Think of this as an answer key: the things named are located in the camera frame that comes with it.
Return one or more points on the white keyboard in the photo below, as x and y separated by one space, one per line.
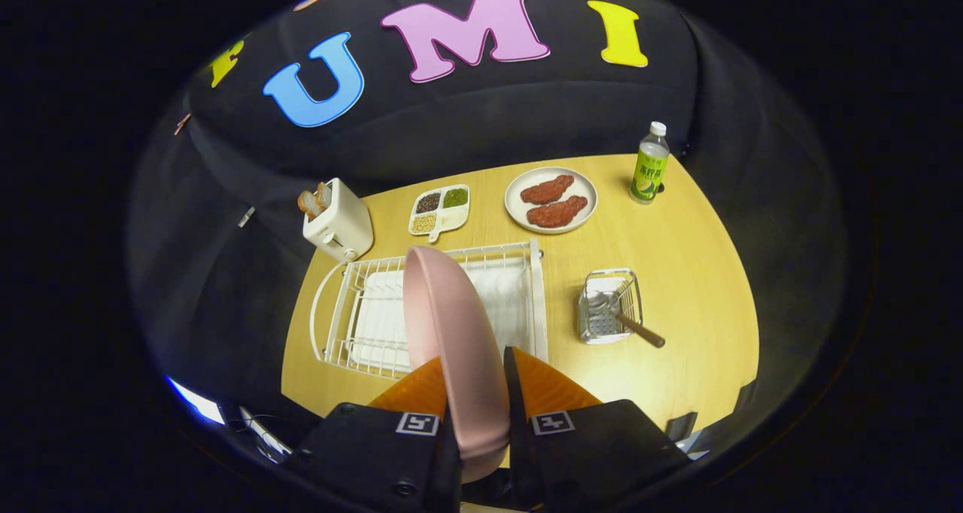
263 434

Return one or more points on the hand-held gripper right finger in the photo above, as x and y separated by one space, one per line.
517 423

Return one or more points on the pink plate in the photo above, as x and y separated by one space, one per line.
459 347

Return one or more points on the white toaster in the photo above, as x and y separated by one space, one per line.
346 220

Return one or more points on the green label drink bottle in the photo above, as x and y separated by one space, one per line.
648 174

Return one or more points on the brown meat piece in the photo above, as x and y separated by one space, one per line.
557 212
548 189

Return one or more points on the toast slice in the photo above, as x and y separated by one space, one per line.
308 204
323 195

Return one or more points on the red clip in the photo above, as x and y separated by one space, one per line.
182 124

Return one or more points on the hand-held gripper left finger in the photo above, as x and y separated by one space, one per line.
376 460

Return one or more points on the silver clip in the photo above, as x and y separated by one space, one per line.
247 217

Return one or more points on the white drain tray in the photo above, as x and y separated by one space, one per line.
376 325

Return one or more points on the white plate with meat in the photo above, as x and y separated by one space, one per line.
583 182

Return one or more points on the black backdrop cloth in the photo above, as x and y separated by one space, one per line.
527 114

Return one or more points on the white divided dish with grains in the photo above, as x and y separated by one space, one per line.
438 210

